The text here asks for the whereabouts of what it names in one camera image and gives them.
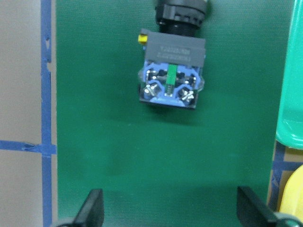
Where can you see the green conveyor belt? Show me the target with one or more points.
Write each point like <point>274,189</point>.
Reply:
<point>160,166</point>

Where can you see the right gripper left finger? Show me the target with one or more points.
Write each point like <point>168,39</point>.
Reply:
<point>91,213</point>

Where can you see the green plastic tray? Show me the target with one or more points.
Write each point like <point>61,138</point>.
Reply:
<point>289,131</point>

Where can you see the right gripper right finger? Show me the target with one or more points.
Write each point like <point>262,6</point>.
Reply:
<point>253,212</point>

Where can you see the yellow plastic tray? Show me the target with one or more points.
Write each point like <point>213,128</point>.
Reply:
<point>292,199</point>

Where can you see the yellow push button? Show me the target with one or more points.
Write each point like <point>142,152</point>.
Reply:
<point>173,57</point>

